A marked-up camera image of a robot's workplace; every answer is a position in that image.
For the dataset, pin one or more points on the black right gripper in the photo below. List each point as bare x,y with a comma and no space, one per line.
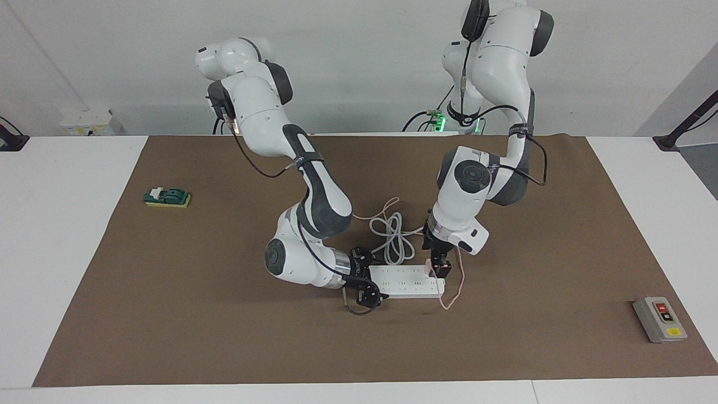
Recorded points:
358,274

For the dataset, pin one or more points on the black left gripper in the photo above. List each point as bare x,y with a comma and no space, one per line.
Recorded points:
438,246

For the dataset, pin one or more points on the white power strip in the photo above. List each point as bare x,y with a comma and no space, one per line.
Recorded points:
404,283

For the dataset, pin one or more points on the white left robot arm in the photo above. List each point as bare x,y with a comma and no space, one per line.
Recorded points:
505,56

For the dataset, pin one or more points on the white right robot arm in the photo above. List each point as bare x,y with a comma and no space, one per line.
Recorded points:
263,123

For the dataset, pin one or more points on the brown table mat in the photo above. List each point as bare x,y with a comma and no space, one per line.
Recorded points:
196,314

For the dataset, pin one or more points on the black stand with clamp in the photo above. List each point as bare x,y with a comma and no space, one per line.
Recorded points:
687,120

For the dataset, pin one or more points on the black table clamp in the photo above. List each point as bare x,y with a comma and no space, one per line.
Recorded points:
11,140

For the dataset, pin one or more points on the grey push-button switch box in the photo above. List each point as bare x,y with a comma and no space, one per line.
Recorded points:
659,321

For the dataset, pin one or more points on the white wall box yellow label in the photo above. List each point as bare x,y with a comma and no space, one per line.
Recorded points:
87,122

